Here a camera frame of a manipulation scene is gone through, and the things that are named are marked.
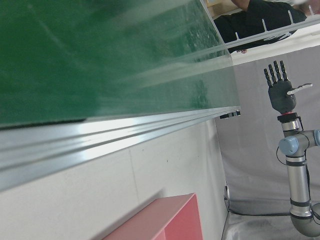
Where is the dark right robot hand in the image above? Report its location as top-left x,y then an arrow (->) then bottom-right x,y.
263,60 -> 314,115

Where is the pink plastic basket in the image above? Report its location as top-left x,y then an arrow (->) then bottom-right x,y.
101,192 -> 204,240

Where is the black conveyor sensor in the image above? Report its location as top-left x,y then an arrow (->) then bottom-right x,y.
219,111 -> 242,120

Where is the grey backdrop curtain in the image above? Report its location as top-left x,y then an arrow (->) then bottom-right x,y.
214,44 -> 320,240

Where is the person in dark shirt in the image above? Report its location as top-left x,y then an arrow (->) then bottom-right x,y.
213,0 -> 308,55

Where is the light wooden box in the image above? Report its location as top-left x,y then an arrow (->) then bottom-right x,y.
206,0 -> 242,20

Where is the green conveyor belt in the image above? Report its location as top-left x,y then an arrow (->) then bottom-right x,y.
0,0 -> 242,193

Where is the aluminium rail with white pegs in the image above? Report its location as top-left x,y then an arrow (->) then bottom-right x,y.
224,4 -> 320,49

